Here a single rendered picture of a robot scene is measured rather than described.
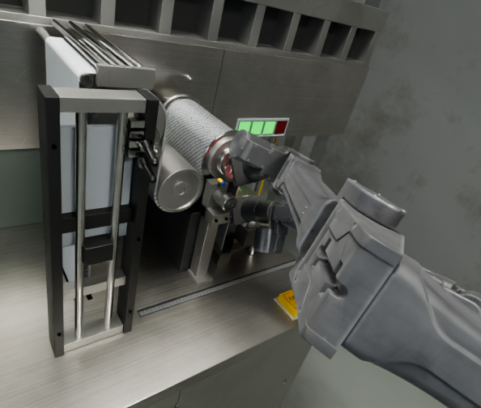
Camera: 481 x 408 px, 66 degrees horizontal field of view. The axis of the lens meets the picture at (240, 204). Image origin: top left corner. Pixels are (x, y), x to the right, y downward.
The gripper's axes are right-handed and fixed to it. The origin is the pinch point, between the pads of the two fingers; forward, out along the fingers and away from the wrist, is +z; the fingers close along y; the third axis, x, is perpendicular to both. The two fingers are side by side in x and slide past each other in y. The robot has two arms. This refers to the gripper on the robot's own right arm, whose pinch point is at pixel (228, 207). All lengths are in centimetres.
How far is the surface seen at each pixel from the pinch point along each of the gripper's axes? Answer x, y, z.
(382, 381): -111, 106, 21
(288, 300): -25.8, 7.3, -14.3
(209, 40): 48.1, 3.6, 8.3
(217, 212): 1.0, -10.5, -9.9
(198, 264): -13.8, -11.2, 0.2
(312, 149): 16, 175, 123
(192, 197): 5.1, -14.4, -5.2
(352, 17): 61, 62, 1
